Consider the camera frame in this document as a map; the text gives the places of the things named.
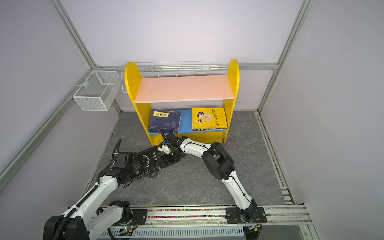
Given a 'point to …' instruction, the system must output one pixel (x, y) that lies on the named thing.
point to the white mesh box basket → (98, 92)
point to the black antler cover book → (149, 159)
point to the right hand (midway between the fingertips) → (165, 166)
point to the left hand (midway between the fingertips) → (136, 168)
